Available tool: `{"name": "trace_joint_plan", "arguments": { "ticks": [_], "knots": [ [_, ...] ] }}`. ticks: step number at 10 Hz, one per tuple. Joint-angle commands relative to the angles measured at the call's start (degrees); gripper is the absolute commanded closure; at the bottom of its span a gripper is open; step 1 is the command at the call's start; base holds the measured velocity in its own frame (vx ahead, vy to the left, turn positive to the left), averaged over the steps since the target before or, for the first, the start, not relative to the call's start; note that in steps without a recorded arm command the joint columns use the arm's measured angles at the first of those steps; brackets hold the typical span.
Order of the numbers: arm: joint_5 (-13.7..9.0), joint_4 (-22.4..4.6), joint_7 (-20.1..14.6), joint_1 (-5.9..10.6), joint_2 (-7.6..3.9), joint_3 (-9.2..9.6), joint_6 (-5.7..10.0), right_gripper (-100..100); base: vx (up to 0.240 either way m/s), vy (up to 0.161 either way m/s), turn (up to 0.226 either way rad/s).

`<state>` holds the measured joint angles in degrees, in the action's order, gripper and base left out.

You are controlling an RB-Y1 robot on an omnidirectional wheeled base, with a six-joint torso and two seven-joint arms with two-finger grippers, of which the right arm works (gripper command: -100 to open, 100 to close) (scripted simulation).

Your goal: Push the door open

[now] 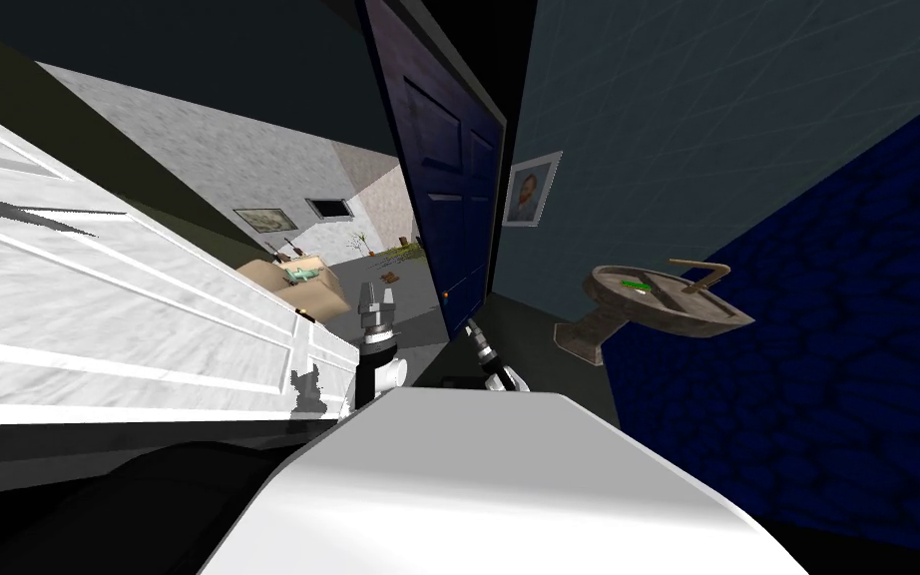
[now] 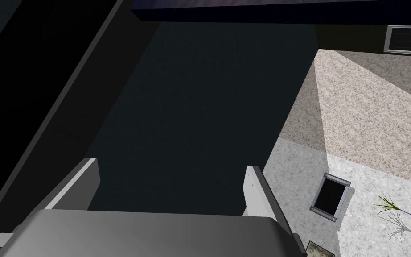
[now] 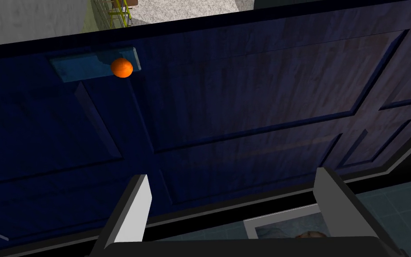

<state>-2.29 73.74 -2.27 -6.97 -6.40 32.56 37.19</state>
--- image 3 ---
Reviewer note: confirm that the orange ball door knob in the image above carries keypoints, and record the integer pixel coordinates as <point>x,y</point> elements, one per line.
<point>121,67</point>

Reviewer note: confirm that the dark blue panelled door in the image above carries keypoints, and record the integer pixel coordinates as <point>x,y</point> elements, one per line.
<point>227,117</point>

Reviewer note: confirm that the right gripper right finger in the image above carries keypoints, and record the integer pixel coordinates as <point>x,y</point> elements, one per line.
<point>337,210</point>

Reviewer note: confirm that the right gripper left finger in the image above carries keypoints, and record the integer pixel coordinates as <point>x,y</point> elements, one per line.
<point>132,214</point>

